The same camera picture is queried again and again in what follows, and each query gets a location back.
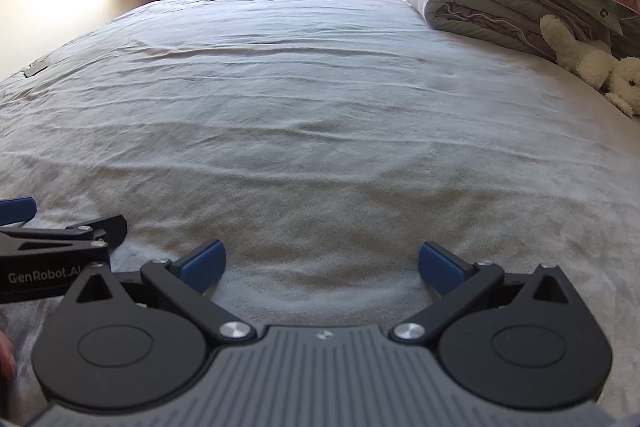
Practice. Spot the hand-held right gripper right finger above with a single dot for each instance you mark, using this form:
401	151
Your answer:
440	267

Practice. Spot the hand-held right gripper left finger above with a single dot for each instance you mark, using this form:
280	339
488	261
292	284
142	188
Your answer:
202	264

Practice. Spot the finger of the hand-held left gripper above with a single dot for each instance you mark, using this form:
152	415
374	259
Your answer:
15	210
107	229

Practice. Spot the person's left hand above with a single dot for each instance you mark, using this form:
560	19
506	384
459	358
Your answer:
6	354

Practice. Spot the small dark flat object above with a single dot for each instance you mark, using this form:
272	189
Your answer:
36	70

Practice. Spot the bed with light grey sheet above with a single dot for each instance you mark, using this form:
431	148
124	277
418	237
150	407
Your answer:
300	132

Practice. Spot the cream plush rabbit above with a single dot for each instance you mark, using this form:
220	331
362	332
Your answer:
580	52

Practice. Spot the cream plush dog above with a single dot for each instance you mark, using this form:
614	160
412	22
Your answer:
625	87

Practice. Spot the white folded quilt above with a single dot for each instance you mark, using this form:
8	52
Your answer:
440	2

